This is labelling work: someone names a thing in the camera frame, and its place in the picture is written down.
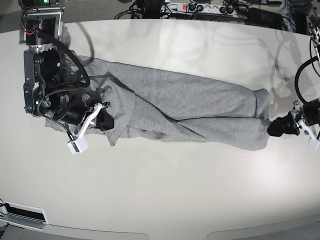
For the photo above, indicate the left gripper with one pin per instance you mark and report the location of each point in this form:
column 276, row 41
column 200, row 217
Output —
column 307, row 114

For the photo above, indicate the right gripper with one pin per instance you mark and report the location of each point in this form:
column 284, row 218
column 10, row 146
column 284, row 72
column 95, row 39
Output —
column 72, row 108

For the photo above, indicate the grey t-shirt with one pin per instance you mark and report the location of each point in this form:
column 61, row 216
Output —
column 175, row 107

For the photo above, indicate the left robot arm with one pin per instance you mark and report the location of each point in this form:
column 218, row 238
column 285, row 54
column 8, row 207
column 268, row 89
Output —
column 312, row 17

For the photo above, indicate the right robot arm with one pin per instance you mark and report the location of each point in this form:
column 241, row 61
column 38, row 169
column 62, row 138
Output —
column 57, row 86

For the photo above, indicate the black power adapter brick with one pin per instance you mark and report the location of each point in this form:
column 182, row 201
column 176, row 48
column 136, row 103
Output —
column 264, row 18

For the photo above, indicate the white power strip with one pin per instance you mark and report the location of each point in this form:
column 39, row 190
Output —
column 234, row 10

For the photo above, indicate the white cable grommet box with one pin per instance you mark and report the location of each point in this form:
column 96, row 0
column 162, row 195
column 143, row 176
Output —
column 23, row 216

